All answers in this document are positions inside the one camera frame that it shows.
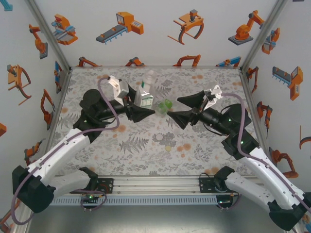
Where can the clear bottle green white label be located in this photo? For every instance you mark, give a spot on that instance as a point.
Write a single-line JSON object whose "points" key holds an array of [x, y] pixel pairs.
{"points": [[145, 97]]}

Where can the small clear bottle lime label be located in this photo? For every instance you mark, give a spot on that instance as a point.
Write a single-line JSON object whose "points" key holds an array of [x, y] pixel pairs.
{"points": [[161, 110]]}

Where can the pale yellow bottle cap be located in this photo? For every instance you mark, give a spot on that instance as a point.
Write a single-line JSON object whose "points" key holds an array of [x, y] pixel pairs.
{"points": [[168, 148]]}

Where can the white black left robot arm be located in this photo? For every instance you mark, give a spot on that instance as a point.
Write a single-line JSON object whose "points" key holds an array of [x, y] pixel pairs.
{"points": [[60, 150]]}

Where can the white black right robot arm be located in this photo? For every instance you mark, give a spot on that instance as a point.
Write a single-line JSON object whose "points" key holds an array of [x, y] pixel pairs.
{"points": [[262, 165]]}

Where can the floral patterned table cover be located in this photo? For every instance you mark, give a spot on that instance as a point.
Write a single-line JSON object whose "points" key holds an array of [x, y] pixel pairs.
{"points": [[121, 157]]}

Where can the small circuit board green LED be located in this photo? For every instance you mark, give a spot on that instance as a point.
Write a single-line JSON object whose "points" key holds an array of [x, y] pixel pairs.
{"points": [[224, 201], [90, 197]]}

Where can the aluminium frame side bar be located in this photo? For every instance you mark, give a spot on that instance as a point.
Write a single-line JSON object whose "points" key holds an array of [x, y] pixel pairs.
{"points": [[250, 102], [60, 104]]}

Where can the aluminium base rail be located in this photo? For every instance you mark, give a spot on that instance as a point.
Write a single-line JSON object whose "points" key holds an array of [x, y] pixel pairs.
{"points": [[155, 184]]}

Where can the aluminium frame post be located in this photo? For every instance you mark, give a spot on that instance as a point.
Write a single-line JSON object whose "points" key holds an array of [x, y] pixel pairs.
{"points": [[264, 31], [48, 36], [23, 223]]}

